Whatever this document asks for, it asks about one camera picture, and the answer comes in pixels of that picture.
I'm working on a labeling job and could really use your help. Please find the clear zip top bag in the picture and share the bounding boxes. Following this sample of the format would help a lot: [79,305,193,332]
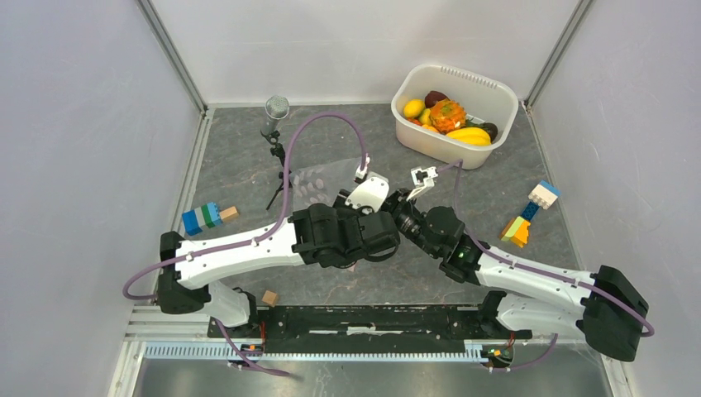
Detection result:
[290,157,360,211]

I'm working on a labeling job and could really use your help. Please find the orange toy pineapple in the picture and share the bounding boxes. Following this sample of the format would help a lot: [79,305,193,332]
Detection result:
[430,99,467,135]

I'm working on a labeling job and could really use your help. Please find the dark red toy fruit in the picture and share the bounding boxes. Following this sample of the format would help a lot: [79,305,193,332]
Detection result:
[424,90,448,108]

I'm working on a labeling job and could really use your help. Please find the yellow toy bananas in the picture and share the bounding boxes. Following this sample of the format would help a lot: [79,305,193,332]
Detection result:
[446,127,492,146]

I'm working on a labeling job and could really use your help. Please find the white plastic basin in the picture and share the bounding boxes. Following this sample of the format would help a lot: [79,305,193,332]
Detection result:
[391,64,519,170]

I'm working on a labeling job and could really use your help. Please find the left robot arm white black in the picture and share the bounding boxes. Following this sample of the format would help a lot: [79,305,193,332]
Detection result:
[155,203,400,328]

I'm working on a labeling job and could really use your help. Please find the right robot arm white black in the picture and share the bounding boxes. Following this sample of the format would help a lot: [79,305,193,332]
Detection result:
[381,189,655,362]

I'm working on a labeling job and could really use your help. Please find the orange toy pumpkin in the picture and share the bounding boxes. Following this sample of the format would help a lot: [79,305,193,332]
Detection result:
[407,118,423,127]

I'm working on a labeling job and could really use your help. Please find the orange toy fruit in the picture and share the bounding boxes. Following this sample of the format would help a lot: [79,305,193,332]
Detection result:
[422,124,441,134]

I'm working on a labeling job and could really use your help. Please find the yellow toy mango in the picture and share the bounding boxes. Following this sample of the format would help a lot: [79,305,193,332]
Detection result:
[403,98,425,119]

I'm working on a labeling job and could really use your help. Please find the silver microphone on tripod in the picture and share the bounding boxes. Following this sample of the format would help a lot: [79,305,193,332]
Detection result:
[259,95,291,212]

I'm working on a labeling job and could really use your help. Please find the tan wooden block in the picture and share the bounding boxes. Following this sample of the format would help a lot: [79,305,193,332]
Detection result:
[219,206,239,222]

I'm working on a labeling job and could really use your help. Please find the small wooden cube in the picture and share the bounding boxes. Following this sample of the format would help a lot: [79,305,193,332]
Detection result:
[261,290,279,307]

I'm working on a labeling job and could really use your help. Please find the blue green toy block stack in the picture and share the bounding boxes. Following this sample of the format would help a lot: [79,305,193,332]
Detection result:
[181,202,222,236]

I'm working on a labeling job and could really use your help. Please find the white blue yellow block stack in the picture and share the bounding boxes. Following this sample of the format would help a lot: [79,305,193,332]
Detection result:
[499,180,561,248]

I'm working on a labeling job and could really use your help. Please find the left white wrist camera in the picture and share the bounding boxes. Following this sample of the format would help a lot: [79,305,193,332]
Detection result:
[343,171,389,215]

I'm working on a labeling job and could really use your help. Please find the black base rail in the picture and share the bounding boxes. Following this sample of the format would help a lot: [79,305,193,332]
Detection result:
[227,304,532,354]

